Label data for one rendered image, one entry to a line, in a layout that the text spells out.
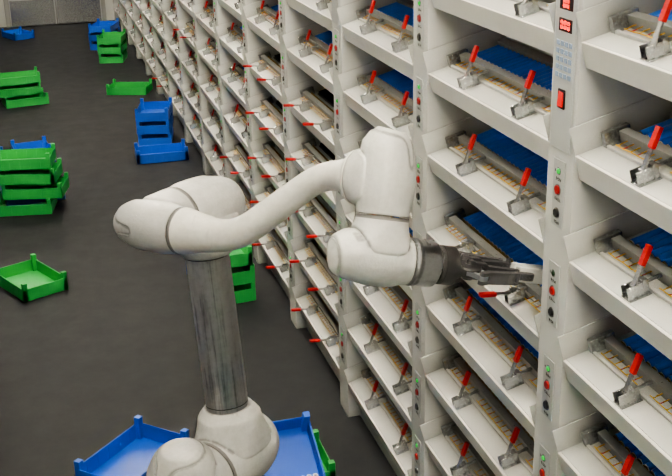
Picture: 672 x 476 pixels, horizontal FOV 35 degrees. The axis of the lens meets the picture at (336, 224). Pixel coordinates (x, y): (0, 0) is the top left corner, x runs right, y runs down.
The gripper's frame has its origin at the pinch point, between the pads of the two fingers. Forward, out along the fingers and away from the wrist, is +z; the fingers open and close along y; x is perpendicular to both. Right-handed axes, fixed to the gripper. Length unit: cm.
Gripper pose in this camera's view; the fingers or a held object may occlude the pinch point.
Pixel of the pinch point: (528, 273)
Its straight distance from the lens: 213.4
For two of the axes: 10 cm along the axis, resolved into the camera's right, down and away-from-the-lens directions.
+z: 9.3, 1.0, 3.5
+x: -2.0, 9.4, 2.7
